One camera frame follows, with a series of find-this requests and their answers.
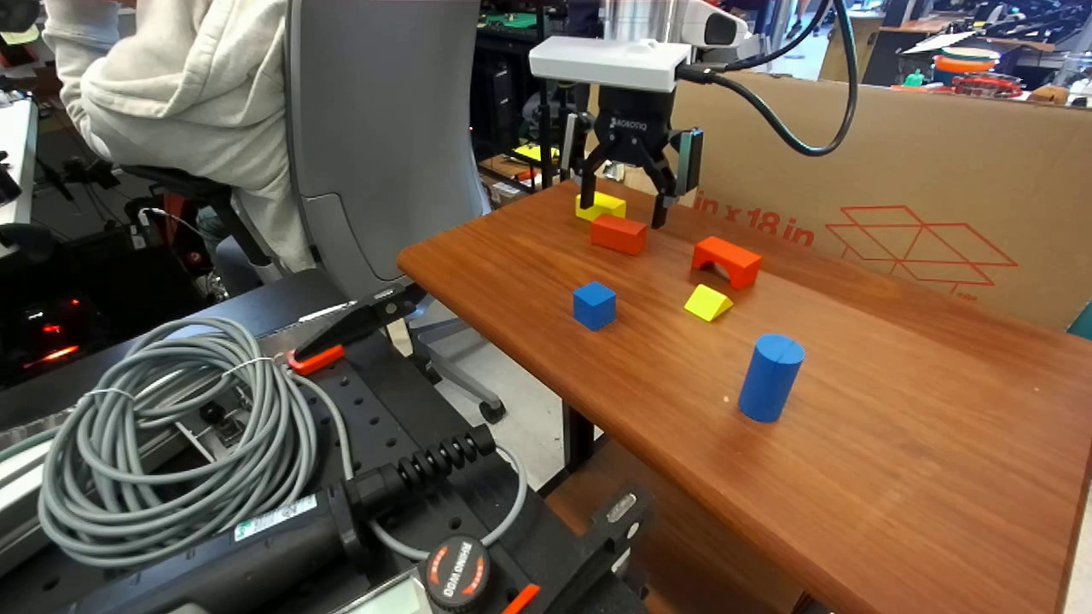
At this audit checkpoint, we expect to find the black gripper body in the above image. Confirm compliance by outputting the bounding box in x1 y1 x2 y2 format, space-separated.
581 84 686 175

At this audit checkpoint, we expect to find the blue wooden cylinder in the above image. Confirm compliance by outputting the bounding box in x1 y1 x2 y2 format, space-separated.
735 329 808 425

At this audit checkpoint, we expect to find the yellow rectangular wooden block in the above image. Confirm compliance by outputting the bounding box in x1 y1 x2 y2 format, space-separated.
573 188 633 225

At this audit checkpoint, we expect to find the black round knob red label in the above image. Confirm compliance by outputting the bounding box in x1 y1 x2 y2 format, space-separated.
417 535 494 614

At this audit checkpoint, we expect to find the black camera cable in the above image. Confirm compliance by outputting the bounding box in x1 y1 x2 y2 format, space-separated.
678 0 863 161

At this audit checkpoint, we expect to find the large brown cardboard box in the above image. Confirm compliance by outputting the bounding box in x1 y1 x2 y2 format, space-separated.
635 72 1092 336

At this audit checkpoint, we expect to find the black clamp with orange handle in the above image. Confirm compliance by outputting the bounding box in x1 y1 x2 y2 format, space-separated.
285 282 432 377

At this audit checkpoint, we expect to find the small orange lever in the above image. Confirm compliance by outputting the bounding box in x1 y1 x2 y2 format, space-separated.
498 581 547 614

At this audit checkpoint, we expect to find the black ribbed cable sleeve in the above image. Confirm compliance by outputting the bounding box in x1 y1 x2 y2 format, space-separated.
344 422 502 515

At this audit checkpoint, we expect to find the grey-blue wrist plate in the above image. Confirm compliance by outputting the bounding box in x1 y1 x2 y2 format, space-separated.
666 121 708 196

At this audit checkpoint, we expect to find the orange rectangular wooden block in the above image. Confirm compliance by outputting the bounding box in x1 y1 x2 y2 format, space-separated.
586 214 653 258

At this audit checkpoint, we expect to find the black office chair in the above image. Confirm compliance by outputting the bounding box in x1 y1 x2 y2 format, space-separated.
118 164 277 271

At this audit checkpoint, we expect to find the person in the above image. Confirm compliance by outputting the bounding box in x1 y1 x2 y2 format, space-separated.
40 0 319 275

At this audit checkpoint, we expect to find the yellow wedge wooden block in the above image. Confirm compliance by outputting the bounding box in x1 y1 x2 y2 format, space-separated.
684 278 736 326

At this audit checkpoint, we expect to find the coiled grey cable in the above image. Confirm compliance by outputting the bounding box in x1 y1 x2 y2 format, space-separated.
33 314 357 573

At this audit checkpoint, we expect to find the grey office chair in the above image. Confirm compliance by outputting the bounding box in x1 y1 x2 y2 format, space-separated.
285 0 509 425

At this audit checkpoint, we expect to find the black electronics with red lights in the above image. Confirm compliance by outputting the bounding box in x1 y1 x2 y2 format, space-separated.
0 219 152 387

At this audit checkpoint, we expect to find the orange arch wooden block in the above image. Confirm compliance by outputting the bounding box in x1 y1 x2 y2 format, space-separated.
691 230 765 294

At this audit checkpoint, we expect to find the black table leg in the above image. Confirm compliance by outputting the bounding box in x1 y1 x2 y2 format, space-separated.
562 403 597 478

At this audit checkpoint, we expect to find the cluttered workbench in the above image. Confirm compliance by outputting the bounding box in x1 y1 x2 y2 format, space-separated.
863 0 1092 113

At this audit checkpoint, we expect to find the blue wooden cube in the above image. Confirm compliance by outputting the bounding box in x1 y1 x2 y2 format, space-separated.
569 278 622 333

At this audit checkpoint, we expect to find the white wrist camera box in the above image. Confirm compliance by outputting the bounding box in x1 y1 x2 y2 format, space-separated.
525 32 701 97

